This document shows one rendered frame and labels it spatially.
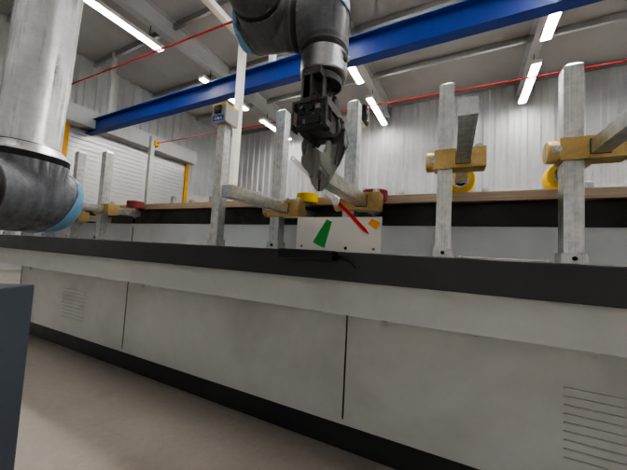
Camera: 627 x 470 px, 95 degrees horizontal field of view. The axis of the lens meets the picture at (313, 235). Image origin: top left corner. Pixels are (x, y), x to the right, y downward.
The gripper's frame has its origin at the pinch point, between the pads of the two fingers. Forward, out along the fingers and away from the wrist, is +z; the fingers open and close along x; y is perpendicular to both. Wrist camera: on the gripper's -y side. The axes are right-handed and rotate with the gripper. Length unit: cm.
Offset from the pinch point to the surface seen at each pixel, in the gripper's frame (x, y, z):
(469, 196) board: 27, -46, -7
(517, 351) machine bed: 40, -50, 37
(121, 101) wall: -772, -374, -360
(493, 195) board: 33, -46, -7
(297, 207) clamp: -20.4, -26.7, -0.9
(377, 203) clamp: 4.5, -26.8, -1.5
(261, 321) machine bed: -47, -50, 42
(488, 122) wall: 90, -734, -335
